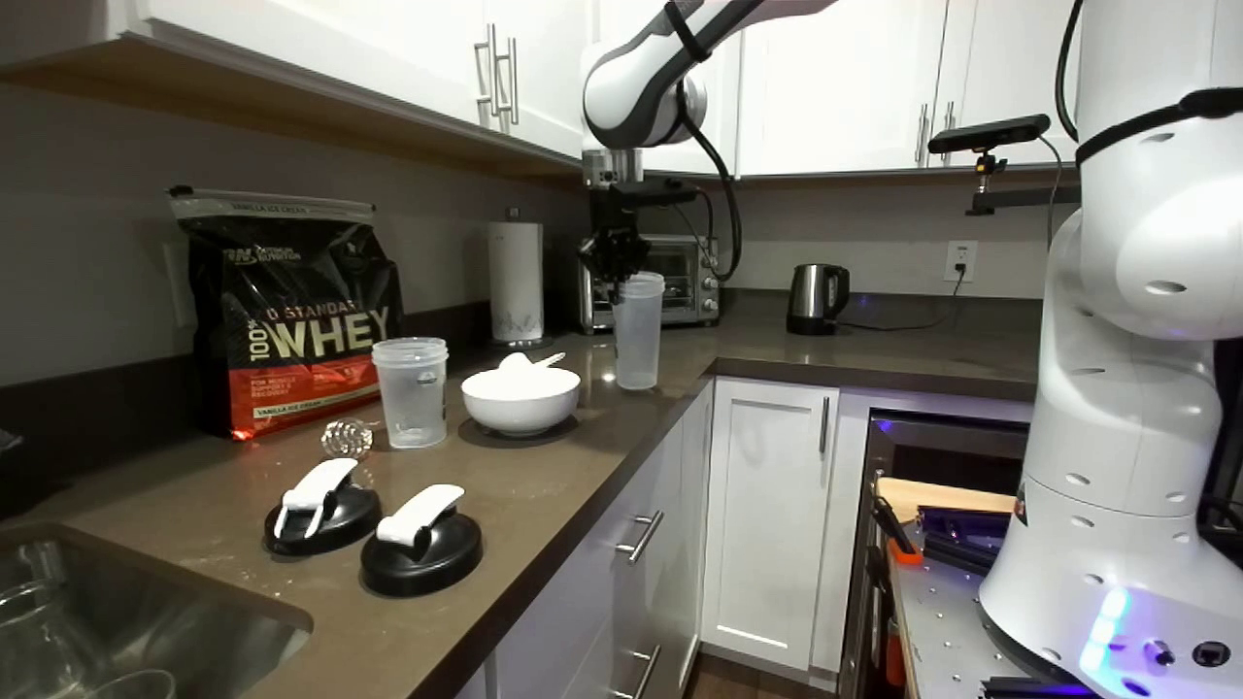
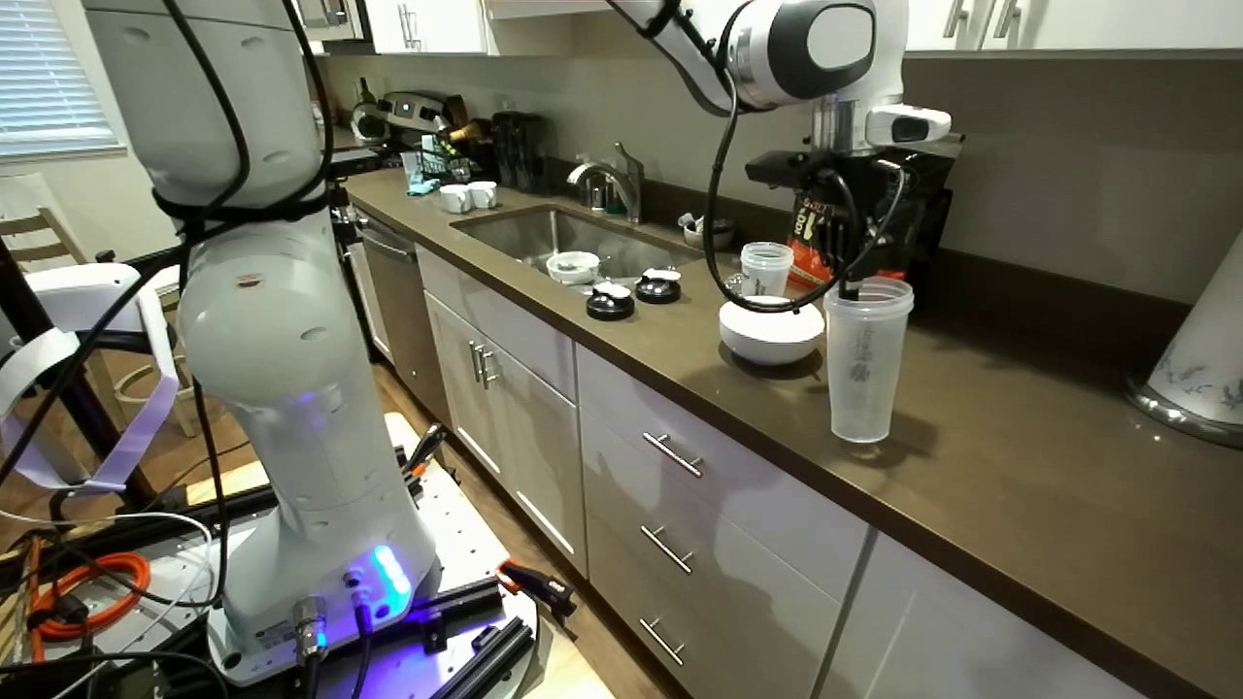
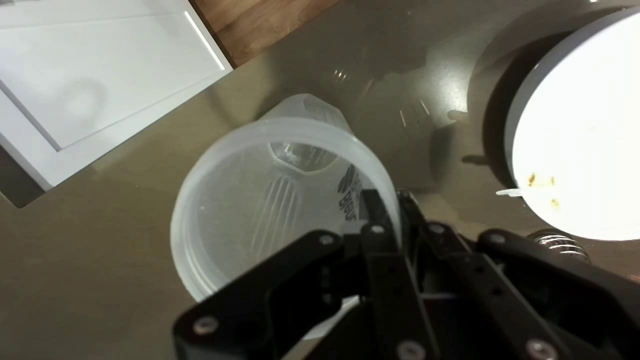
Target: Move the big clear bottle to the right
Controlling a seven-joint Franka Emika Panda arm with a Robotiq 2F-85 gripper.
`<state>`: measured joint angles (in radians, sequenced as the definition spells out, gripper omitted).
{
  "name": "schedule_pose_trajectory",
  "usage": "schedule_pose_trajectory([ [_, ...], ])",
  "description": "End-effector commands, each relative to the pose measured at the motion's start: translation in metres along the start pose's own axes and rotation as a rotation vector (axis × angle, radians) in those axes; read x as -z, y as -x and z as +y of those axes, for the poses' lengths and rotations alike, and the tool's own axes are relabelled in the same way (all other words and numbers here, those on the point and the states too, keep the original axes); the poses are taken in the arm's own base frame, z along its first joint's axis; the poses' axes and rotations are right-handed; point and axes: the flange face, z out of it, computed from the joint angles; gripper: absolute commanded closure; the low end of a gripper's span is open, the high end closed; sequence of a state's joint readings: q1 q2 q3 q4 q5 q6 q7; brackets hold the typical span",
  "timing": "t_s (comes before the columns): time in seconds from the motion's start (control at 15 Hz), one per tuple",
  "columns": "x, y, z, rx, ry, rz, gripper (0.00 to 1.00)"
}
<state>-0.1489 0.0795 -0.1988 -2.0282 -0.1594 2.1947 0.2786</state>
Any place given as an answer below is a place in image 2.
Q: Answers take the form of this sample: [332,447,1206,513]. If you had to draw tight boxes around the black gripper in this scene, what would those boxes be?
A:
[812,145,916,298]

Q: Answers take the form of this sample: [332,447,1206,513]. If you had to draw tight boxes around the teal bottle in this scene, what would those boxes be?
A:
[401,131,451,199]

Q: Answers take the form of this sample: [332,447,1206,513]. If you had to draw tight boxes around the black whey protein bag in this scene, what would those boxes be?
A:
[789,188,961,298]

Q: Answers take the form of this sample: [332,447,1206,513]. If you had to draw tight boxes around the small clear plastic cup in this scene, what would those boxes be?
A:
[737,242,797,302]

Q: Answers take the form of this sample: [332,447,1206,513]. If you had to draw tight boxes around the white bowl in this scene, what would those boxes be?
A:
[715,290,828,368]

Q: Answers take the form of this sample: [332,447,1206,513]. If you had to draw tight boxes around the chrome faucet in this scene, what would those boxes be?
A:
[563,157,648,225]

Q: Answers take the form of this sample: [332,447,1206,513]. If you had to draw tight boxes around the white upper cabinets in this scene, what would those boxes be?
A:
[289,0,1243,57]

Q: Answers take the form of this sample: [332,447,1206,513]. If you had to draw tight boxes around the stainless steel sink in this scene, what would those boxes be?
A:
[451,202,705,285]

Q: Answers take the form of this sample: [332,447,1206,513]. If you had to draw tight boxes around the white base cabinets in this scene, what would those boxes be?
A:
[414,243,1149,699]

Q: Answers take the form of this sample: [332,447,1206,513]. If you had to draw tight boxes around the white perforated robot table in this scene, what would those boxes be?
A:
[0,410,616,699]

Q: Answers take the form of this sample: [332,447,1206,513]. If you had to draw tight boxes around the orange black clamp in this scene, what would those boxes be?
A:
[496,554,579,625]

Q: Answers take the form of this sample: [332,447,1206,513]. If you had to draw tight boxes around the dark built-in dishwasher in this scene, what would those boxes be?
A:
[346,210,451,421]

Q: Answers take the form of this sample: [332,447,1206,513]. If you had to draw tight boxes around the silver coffee machine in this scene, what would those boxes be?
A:
[346,84,459,157]

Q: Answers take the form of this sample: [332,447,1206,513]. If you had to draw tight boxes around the white plastic chair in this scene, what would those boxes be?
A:
[0,262,186,497]

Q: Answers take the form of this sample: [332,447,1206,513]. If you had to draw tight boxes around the window blinds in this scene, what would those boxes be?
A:
[0,0,130,163]

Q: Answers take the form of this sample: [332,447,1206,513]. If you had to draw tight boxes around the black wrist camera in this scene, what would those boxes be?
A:
[745,146,832,188]

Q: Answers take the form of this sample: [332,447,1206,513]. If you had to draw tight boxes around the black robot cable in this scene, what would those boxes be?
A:
[695,0,910,317]

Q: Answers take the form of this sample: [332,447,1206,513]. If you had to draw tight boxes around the silver drawer handle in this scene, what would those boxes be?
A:
[642,429,709,480]
[632,612,691,671]
[638,522,701,577]

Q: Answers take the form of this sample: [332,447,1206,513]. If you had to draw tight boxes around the orange cable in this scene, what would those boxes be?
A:
[33,549,155,650]

